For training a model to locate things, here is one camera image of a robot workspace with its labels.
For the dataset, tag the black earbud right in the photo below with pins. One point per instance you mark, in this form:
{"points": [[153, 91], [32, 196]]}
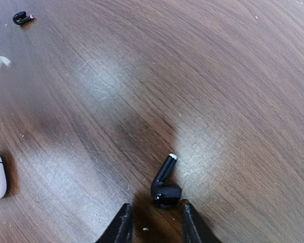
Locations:
{"points": [[162, 194]]}

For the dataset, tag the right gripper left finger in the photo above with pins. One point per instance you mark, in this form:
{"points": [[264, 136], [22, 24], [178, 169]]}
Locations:
{"points": [[120, 229]]}

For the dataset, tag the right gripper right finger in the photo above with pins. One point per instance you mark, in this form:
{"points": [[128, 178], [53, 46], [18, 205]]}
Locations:
{"points": [[194, 228]]}

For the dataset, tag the black earbud left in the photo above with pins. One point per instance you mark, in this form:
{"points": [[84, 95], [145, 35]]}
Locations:
{"points": [[21, 18]]}

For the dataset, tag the black earbud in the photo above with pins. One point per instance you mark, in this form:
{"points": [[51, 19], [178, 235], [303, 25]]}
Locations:
{"points": [[21, 18], [162, 194]]}

